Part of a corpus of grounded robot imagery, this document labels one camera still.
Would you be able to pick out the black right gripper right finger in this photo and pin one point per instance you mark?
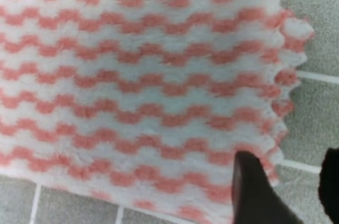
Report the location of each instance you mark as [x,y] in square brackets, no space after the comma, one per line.
[328,184]

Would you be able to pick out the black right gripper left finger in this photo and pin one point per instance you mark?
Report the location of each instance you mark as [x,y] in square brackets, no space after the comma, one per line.
[253,198]

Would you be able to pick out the pink white wavy striped towel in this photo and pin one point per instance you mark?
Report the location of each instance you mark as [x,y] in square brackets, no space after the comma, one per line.
[145,102]

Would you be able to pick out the grey grid tablecloth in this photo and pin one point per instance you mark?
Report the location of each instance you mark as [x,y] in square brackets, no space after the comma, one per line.
[313,129]

